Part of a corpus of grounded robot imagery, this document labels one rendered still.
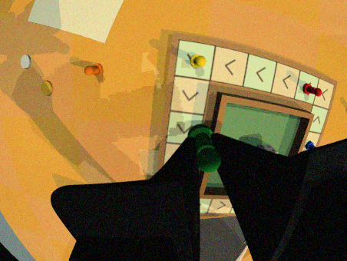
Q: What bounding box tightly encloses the beige flat disc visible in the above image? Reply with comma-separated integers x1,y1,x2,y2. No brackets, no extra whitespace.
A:
21,54,31,68

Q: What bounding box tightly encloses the red game pawn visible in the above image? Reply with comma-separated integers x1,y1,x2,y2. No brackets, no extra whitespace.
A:
303,84,322,97

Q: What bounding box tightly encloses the white die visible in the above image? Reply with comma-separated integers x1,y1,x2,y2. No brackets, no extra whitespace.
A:
257,145,279,154

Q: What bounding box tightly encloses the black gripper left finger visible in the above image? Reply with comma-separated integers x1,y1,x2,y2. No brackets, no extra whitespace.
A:
50,137,200,261

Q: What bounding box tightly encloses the yellow pawn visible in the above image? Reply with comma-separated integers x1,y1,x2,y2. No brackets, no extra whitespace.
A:
190,55,207,68

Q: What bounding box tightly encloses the yellow flat disc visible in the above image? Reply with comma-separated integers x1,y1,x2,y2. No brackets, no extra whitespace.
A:
41,81,53,96

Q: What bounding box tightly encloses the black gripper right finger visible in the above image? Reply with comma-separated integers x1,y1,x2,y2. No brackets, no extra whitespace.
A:
211,133,347,261

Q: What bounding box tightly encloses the orange game pawn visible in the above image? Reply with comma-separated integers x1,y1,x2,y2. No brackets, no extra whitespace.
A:
84,63,103,75

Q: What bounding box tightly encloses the green game pawn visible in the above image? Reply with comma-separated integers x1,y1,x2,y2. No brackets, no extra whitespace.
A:
187,124,221,173

